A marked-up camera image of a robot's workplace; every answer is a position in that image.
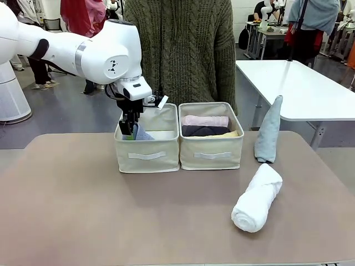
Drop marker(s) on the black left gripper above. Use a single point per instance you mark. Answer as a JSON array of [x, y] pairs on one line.
[[130, 109]]

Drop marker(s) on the lavender blue cone towel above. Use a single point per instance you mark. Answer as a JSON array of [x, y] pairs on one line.
[[144, 135]]

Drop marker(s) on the pink towel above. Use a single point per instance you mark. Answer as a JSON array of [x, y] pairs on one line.
[[205, 121]]

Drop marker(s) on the dark grey towel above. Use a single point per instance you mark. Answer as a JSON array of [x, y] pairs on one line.
[[205, 130]]

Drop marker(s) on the yellow towel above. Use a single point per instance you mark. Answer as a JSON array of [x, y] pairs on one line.
[[227, 134]]

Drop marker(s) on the pale teal cone towel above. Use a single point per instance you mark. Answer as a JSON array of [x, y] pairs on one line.
[[267, 138]]

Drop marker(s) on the white towel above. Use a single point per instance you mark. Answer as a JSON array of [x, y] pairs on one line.
[[255, 202]]

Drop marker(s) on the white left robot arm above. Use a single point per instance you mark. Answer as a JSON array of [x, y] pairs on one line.
[[83, 55]]

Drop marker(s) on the person's left forearm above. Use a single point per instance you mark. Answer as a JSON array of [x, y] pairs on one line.
[[227, 83]]

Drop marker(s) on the beige fabric storage bin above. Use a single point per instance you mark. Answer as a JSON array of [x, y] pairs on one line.
[[144, 163], [210, 163]]

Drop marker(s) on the person in green knit sweater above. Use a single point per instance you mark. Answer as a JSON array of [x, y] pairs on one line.
[[183, 50]]

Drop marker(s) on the bystander in black clothes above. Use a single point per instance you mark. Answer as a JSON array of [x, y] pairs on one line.
[[41, 72]]

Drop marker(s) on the white cylindrical air purifier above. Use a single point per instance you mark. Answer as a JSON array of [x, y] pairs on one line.
[[14, 97]]

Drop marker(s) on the bystander in red top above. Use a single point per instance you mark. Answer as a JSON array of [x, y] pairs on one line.
[[77, 16]]

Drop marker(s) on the black hanging bag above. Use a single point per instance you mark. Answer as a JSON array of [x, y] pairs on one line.
[[243, 38]]

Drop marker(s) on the grey background workbench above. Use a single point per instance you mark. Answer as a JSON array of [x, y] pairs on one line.
[[266, 33]]

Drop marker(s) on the white side table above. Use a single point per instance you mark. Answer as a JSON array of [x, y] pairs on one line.
[[299, 88]]

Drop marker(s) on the seated person in black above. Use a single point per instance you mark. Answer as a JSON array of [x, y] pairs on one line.
[[260, 8]]

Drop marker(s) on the small white background robot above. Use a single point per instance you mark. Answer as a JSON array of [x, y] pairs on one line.
[[266, 14]]

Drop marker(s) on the bystander in blue shawl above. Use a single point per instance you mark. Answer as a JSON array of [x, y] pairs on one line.
[[313, 16]]

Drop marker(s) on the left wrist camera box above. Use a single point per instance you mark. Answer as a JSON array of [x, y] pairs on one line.
[[155, 101]]

